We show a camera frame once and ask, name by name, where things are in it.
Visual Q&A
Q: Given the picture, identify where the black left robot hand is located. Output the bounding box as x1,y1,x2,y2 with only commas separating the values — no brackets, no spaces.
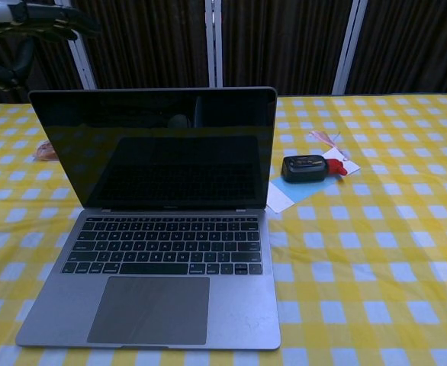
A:
0,0,103,92

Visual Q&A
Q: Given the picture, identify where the grey open laptop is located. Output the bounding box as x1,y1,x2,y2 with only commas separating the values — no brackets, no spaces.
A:
14,86,282,351

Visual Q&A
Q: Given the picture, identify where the black rectangular device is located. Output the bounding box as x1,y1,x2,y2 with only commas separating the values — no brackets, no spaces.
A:
281,154,328,184

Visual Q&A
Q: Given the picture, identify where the white and blue card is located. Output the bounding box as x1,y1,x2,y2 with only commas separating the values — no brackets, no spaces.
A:
267,146,362,213

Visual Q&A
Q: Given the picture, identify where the red small clip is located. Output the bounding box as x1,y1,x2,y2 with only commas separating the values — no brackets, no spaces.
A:
323,159,349,178

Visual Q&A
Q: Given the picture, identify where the yellow white checkered tablecloth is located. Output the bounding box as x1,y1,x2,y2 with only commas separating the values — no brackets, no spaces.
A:
0,92,447,366

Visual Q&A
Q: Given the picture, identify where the white partition frame post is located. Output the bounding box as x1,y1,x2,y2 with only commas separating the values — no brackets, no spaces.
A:
53,0,98,91
330,0,370,96
204,0,224,88

